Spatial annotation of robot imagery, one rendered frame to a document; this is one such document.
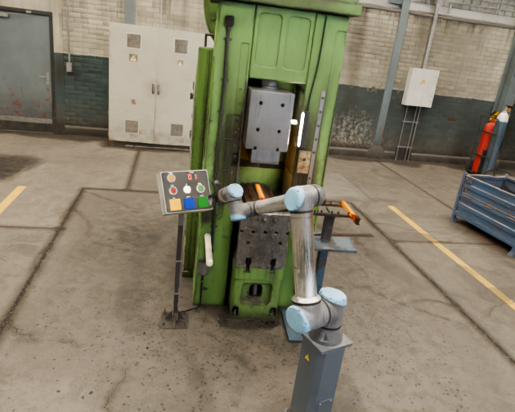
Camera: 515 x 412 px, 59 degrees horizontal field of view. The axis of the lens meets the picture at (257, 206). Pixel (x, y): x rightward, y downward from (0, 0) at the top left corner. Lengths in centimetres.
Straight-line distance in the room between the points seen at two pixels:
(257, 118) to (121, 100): 557
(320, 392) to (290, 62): 211
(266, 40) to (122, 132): 568
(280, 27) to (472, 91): 810
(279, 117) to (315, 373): 165
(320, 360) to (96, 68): 751
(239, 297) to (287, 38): 192
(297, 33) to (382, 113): 691
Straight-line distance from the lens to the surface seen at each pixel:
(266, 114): 312
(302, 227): 221
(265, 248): 337
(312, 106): 332
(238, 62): 320
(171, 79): 837
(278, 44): 325
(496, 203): 646
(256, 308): 363
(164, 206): 298
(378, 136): 1012
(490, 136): 1026
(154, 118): 847
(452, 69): 1065
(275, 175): 374
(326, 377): 265
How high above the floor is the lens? 206
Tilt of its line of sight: 20 degrees down
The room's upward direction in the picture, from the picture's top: 7 degrees clockwise
